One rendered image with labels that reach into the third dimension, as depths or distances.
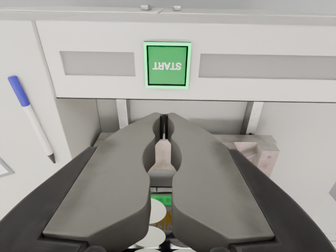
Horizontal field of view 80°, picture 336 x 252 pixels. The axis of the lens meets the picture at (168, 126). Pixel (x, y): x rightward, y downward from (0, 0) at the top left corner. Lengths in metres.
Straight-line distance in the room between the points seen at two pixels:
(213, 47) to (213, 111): 0.21
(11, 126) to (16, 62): 0.10
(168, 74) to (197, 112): 0.20
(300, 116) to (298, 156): 0.12
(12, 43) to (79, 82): 0.08
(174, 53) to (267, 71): 0.12
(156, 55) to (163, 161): 0.25
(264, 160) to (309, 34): 0.24
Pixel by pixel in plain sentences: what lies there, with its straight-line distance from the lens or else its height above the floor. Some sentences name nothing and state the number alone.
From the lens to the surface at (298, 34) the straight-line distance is 0.29.
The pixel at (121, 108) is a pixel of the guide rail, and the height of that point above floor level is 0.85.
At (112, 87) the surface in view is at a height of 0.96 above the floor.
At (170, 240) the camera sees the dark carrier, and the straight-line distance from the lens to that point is 0.64.
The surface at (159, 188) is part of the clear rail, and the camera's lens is 0.47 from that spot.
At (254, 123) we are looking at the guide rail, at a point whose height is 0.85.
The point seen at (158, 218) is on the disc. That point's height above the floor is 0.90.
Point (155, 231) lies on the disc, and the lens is 0.60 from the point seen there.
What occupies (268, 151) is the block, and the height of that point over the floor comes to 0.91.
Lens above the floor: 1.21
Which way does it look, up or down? 59 degrees down
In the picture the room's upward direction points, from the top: 179 degrees counter-clockwise
